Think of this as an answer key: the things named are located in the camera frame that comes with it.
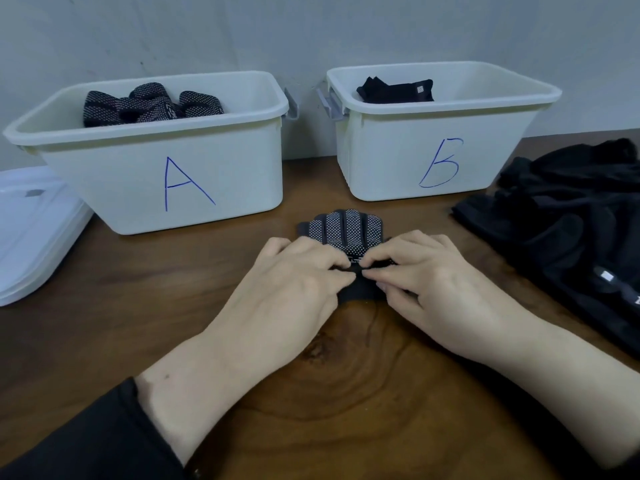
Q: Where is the person's right forearm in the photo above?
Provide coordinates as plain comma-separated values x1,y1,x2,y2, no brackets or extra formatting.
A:
492,315,640,470

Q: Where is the black sleeve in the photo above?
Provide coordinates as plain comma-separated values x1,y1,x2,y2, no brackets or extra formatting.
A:
0,377,188,480

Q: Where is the white plastic bin blue curved mark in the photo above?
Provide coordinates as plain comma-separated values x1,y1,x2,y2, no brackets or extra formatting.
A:
326,61,563,202

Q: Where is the white plastic bin lid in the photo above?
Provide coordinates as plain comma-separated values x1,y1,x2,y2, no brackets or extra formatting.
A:
0,207,95,307
0,166,94,291

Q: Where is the person's right hand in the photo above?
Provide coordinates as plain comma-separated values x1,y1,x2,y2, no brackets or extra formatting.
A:
358,230,538,368

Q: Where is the person's left hand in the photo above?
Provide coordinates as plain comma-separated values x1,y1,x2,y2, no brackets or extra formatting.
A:
212,237,357,368

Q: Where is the grey bin handle latch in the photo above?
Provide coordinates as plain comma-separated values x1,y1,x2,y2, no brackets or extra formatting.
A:
280,87,301,121
316,85,348,121

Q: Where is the dark white-dotted knit glove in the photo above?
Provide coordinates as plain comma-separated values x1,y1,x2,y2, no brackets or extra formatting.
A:
297,209,402,303
82,90,132,128
119,82,179,123
177,90,225,118

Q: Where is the person's left forearm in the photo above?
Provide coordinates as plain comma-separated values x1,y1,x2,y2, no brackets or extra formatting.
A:
134,325,301,466

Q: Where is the black glove with small tag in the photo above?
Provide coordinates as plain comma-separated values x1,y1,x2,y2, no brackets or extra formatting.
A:
356,76,435,105

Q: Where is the pile of black gloves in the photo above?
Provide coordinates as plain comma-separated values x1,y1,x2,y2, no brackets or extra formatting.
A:
451,138,640,358

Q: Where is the white plastic bin blue triangle-shaped mark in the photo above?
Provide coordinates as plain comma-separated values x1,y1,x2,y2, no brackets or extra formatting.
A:
2,71,291,236

